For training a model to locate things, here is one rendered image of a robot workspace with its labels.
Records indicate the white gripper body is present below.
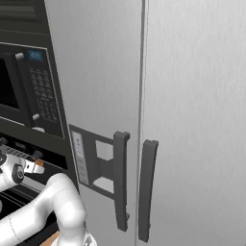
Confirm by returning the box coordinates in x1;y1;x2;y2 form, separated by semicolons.
23;159;45;176

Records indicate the black microwave oven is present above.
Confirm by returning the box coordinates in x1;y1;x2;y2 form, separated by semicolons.
0;41;65;140

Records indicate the dark grey water dispenser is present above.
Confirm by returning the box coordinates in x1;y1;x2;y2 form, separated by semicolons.
68;123;117;200

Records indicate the black microwave door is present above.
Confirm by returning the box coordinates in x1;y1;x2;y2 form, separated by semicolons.
0;44;36;129

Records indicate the grey fridge door with dispenser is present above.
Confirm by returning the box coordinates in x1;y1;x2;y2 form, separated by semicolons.
43;0;144;246

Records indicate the plain grey fridge door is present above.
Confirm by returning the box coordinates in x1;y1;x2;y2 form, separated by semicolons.
136;0;246;246

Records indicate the black microwave door handle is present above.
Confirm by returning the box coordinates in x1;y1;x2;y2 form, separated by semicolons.
13;52;41;129

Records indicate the short dark grey fridge handle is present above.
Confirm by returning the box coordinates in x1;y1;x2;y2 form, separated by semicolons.
112;130;132;234

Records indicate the long dark grey fridge handle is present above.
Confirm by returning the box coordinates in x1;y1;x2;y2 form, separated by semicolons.
137;138;160;244

